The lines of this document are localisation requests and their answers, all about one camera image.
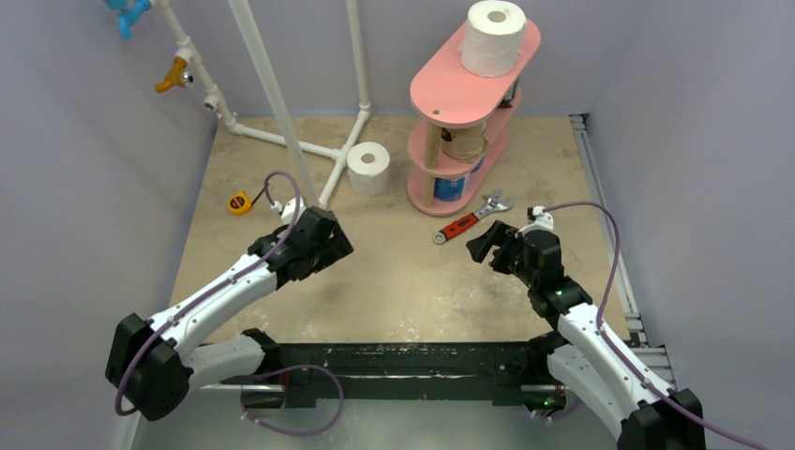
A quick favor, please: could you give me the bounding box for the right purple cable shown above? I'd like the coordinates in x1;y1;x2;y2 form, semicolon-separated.
543;201;772;450

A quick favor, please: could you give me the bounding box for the blue pipe valve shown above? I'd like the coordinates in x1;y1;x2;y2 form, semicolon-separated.
103;0;153;40

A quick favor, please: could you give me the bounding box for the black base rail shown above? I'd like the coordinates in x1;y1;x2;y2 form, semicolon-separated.
245;334;574;414

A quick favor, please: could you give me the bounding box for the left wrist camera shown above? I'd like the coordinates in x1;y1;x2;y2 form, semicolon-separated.
270;197;307;225

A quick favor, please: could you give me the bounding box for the green paper roll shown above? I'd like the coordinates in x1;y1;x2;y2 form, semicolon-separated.
500;82;518;108

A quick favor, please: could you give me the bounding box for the pink three-tier shelf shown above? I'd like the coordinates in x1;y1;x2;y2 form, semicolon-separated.
407;20;542;217

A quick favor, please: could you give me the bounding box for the red handled adjustable wrench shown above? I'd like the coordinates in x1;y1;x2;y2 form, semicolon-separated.
432;190;514;245

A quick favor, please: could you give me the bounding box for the orange pipe valve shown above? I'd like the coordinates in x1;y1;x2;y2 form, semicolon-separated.
154;56;194;94

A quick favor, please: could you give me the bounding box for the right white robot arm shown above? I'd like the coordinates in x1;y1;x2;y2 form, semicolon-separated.
466;221;706;449

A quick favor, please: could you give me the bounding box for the white paper towel roll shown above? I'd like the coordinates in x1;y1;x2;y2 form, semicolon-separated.
458;1;527;78

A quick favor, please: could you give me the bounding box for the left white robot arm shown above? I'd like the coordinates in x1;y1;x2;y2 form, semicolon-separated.
105;206;353;421

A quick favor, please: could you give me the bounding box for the yellow tape measure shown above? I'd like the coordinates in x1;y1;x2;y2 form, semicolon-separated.
226;184;267;216

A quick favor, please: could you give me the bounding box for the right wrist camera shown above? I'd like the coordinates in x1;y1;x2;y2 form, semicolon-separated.
526;205;554;232

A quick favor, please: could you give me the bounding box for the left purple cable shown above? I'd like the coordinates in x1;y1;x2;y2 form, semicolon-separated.
114;172;304;417

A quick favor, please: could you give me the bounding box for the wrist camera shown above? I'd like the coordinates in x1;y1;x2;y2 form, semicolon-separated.
270;197;307;225
526;205;554;232

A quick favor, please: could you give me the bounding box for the brown paper roll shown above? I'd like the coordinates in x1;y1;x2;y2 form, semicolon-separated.
440;122;488;163

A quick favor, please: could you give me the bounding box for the white pvc pipe frame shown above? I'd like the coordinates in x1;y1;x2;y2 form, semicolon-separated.
151;0;371;207

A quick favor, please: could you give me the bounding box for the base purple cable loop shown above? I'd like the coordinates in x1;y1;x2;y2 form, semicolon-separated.
239;365;346;438

